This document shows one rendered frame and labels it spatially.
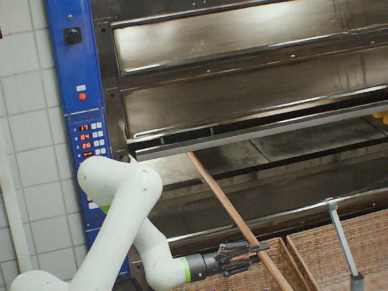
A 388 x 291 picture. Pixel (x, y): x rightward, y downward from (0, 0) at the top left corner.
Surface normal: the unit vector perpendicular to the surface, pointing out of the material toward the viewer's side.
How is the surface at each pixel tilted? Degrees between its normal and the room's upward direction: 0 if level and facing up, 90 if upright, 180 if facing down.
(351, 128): 0
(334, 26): 70
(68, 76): 90
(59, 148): 90
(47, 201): 90
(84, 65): 90
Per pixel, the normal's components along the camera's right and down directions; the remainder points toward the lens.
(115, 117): 0.28, 0.36
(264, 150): -0.10, -0.91
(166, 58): 0.22, 0.03
